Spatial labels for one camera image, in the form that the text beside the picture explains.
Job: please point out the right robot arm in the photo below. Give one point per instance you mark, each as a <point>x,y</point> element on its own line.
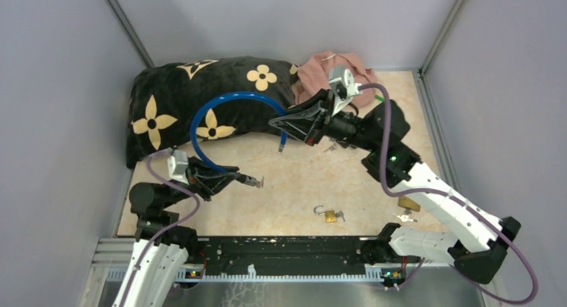
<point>475,242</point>

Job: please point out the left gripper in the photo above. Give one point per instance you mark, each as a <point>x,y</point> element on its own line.
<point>206,179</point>

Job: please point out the silver keys by padlock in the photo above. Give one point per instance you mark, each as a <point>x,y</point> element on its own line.
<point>406,216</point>

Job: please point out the small brass padlock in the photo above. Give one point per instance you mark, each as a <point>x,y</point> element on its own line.
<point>331,216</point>

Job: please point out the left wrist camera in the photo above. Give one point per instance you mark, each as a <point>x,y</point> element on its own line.
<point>177,165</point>

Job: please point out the large brass padlock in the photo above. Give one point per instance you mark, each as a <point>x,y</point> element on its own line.
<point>408,204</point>

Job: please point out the silver key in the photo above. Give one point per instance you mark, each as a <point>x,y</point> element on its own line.
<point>331,148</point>

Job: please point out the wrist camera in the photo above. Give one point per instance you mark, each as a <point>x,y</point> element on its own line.
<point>177,165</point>
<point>343,88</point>

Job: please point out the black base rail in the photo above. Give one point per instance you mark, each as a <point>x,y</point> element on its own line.
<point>288,255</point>

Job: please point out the blue cable lock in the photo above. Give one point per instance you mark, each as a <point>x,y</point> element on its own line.
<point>202,114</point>

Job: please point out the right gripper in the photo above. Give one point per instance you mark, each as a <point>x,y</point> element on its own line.
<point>310,126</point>

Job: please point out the pink cloth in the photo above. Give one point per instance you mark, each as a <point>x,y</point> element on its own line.
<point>313,75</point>

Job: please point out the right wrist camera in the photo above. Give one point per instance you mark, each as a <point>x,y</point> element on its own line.
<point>343,88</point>

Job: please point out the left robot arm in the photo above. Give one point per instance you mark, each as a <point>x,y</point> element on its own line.
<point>161,244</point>

